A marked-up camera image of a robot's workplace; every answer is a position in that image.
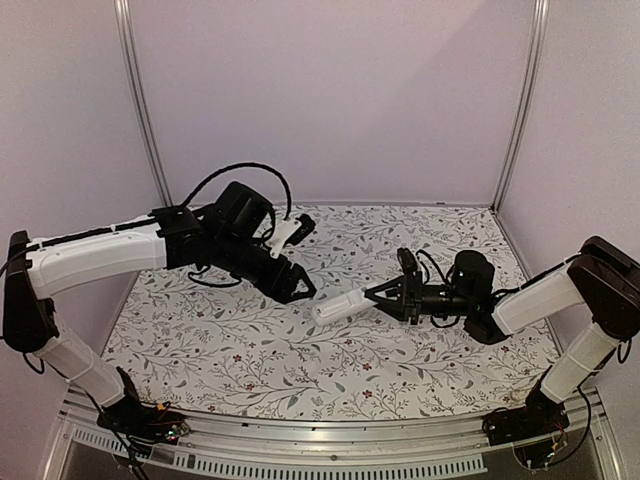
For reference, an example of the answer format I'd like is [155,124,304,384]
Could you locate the front aluminium rail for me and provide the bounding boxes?
[43,389,626,479]

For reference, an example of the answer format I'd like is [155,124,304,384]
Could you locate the left aluminium frame post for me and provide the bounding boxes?
[114,0,173,206]

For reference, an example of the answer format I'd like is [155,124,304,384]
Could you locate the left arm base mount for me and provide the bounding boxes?
[97,367,190,444]

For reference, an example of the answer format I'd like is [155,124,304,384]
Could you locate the white remote control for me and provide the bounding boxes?
[311,287,375,327]

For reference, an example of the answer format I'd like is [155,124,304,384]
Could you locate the right aluminium frame post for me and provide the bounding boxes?
[491,0,550,214]

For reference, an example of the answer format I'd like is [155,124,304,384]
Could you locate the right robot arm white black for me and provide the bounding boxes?
[364,236,639,436]

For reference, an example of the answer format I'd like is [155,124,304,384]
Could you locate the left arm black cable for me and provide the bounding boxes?
[179,161,294,221]

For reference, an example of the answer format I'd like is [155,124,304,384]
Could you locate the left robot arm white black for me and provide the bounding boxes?
[2,182,316,434]

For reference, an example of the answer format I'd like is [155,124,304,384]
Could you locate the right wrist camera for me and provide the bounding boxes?
[397,247,425,282]

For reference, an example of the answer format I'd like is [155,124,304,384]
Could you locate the aluminium frame post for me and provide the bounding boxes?
[491,0,550,214]
[114,0,173,206]

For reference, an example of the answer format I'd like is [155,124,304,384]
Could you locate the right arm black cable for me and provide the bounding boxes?
[417,249,459,281]

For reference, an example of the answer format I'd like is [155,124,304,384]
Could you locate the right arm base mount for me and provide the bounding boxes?
[482,386,570,469]

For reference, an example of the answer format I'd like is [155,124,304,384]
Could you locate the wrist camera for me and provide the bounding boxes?
[397,247,425,282]
[266,214,316,259]

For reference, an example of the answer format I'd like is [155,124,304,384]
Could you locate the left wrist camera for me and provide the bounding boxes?
[266,214,316,259]

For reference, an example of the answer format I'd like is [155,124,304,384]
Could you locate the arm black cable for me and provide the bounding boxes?
[179,161,294,221]
[417,249,459,281]

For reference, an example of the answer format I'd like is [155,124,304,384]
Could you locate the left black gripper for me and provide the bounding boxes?
[212,231,318,305]

